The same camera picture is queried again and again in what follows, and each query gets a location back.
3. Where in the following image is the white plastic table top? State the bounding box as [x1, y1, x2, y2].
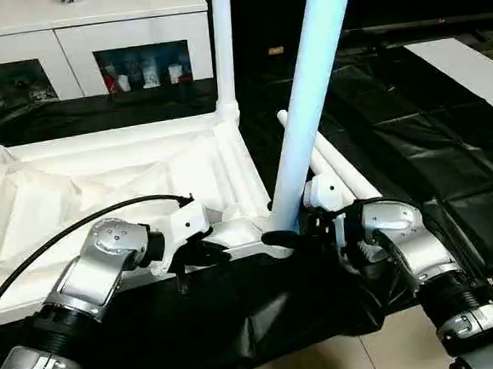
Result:
[0, 103, 298, 330]

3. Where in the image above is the black work mat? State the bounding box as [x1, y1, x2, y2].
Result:
[0, 32, 493, 369]

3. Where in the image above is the small red bottle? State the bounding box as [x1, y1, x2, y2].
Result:
[103, 63, 121, 95]

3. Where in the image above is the white flat board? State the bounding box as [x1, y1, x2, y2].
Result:
[403, 34, 493, 131]

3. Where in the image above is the black horizontal bar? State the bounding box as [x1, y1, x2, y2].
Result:
[343, 12, 493, 38]

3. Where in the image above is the dark cabinet with yellow label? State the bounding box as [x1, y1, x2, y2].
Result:
[204, 0, 493, 77]

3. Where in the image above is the white cabinet with glass doors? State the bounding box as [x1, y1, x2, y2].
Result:
[0, 0, 217, 117]

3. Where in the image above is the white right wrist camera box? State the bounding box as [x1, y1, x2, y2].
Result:
[301, 169, 358, 234]

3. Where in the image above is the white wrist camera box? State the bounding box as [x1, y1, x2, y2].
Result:
[301, 169, 358, 234]
[148, 194, 230, 273]

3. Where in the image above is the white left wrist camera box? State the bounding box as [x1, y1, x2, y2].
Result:
[148, 194, 230, 273]

